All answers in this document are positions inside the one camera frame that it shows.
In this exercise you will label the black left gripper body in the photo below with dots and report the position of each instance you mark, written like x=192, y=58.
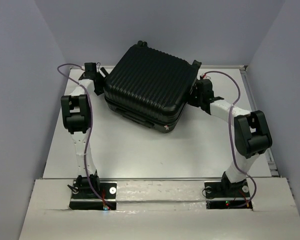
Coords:
x=101, y=79

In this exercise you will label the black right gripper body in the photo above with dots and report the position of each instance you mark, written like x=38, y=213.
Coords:
x=195, y=98

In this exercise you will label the black hard-shell suitcase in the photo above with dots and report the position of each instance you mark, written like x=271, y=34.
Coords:
x=150, y=87

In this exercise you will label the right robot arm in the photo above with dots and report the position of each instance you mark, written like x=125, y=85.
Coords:
x=248, y=131

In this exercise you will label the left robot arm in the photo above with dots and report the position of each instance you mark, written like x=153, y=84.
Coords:
x=77, y=119

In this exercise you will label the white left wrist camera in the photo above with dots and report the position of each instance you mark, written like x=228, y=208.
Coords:
x=90, y=70

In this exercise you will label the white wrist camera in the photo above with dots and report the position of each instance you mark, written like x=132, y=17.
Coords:
x=204, y=76
x=90, y=70

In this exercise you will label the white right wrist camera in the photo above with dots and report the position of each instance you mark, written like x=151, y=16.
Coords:
x=204, y=76

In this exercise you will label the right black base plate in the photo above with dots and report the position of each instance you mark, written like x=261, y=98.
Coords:
x=217, y=199

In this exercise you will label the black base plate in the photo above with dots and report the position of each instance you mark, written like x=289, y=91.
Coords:
x=85, y=199
x=217, y=199

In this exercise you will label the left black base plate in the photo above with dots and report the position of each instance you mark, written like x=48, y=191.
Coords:
x=85, y=199

